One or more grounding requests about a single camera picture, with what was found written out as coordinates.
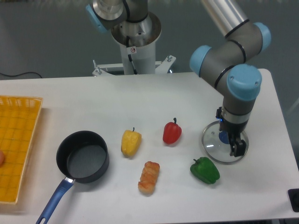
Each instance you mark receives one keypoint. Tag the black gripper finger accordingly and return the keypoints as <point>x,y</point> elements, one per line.
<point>232,146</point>
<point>239,147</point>

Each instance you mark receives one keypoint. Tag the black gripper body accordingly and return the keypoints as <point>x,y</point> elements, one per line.
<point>230,123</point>

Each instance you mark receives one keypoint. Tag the green bell pepper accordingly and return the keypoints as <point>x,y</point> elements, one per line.
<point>205,170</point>

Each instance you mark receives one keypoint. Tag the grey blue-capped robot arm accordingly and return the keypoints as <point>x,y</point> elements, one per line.
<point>225,68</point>

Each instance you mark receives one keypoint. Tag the glass lid with blue knob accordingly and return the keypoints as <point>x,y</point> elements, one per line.
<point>216,144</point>

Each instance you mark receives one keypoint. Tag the red bell pepper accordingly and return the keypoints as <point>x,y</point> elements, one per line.
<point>172,132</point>

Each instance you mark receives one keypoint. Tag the black device at table edge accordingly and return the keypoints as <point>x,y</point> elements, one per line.
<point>294,199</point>

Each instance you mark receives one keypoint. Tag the orange toy shrimp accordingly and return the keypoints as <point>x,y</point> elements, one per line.
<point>149,177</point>

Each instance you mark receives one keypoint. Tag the yellow bell pepper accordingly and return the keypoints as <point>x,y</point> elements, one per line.
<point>130,142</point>

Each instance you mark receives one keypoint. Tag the yellow woven basket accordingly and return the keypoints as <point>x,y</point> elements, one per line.
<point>19,116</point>

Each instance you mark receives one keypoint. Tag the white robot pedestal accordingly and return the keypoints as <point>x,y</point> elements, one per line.
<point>137,42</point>

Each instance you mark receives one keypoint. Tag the black saucepan with blue handle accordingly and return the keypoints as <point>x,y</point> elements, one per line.
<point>82,157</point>

